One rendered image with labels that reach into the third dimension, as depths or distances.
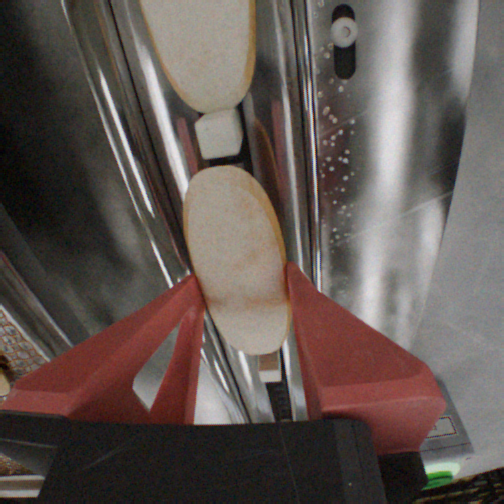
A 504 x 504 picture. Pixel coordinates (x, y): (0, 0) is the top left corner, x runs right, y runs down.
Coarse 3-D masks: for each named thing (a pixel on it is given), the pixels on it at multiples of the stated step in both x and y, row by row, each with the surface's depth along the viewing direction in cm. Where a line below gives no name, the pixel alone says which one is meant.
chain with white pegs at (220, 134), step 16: (224, 112) 10; (240, 112) 11; (208, 128) 9; (224, 128) 9; (240, 128) 11; (208, 144) 9; (224, 144) 9; (240, 144) 10; (224, 160) 13; (240, 160) 13; (272, 352) 18; (272, 368) 17; (272, 384) 23; (288, 400) 25; (288, 416) 27
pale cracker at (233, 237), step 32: (192, 192) 9; (224, 192) 9; (256, 192) 9; (192, 224) 10; (224, 224) 10; (256, 224) 10; (192, 256) 11; (224, 256) 10; (256, 256) 10; (224, 288) 11; (256, 288) 11; (288, 288) 12; (224, 320) 12; (256, 320) 12; (288, 320) 13; (256, 352) 14
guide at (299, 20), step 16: (304, 16) 8; (304, 32) 8; (304, 48) 8; (304, 64) 8; (304, 80) 9; (304, 96) 9; (304, 112) 9; (304, 128) 10; (304, 144) 11; (320, 288) 14
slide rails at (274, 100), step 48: (288, 0) 8; (144, 48) 9; (288, 48) 9; (144, 96) 10; (288, 96) 10; (192, 144) 11; (288, 144) 11; (288, 192) 12; (288, 240) 14; (288, 336) 18; (240, 384) 21; (288, 384) 21
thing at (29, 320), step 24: (0, 264) 10; (0, 288) 10; (24, 312) 11; (0, 336) 12; (48, 336) 12; (0, 360) 13; (24, 360) 13; (48, 360) 12; (0, 480) 22; (24, 480) 22
